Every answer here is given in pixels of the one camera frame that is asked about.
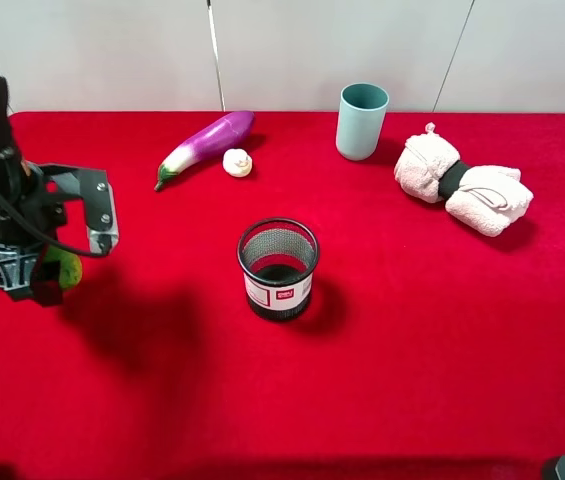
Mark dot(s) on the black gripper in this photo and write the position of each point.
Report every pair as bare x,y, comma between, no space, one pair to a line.
27,218

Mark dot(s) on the teal plastic cup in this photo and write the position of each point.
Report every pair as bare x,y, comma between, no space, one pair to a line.
361,115

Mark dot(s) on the white toy mushroom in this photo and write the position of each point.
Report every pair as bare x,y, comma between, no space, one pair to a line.
237,163

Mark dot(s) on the black mesh pen holder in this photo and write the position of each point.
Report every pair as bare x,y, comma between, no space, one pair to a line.
278,257

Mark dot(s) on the green toy fruit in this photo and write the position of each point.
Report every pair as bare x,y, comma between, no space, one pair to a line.
71,271

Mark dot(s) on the pink rolled towel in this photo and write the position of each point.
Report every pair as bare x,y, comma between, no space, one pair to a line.
487,199

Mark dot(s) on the purple toy eggplant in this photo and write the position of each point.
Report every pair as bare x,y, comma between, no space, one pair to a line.
226,133

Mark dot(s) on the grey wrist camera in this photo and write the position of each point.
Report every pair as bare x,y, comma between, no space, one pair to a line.
92,187

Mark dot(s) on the red table cloth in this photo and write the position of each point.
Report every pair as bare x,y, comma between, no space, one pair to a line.
428,350

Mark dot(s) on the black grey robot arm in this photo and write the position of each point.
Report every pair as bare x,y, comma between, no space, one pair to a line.
9,148

